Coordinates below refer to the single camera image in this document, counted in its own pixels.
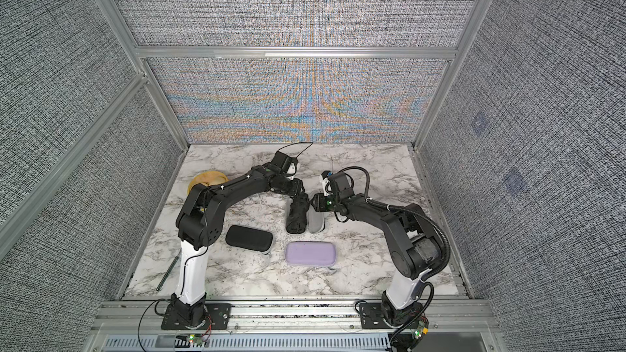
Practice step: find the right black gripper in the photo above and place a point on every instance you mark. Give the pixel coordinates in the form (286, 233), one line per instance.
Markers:
(319, 202)

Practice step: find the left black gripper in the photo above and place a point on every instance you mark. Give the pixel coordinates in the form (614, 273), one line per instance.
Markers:
(297, 187)

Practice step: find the grey case back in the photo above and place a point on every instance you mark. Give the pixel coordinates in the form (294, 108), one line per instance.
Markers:
(316, 221)

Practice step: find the black umbrella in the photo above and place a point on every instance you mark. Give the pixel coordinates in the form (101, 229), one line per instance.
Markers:
(296, 222)

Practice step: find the grey zippered case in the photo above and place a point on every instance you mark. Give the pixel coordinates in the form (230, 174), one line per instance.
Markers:
(249, 238)

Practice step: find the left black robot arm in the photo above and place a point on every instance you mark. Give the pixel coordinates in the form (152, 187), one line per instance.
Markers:
(200, 224)

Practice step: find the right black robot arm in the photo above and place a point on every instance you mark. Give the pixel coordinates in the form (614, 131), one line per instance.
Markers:
(418, 247)

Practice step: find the yellow bamboo steamer basket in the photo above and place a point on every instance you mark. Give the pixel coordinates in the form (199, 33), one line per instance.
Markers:
(208, 178)

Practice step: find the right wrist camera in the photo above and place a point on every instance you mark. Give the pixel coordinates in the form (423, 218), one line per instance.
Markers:
(324, 180)

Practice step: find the green handled tool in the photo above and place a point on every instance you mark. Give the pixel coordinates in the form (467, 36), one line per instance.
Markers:
(168, 272)

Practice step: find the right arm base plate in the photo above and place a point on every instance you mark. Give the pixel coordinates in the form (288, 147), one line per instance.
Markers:
(371, 316)

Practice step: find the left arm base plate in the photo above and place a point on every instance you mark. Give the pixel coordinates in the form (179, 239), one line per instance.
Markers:
(185, 317)

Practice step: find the white vented cable tray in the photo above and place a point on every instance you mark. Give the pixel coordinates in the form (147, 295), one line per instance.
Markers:
(250, 342)

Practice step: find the aluminium front rail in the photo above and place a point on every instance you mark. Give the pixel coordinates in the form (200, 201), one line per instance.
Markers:
(296, 315)

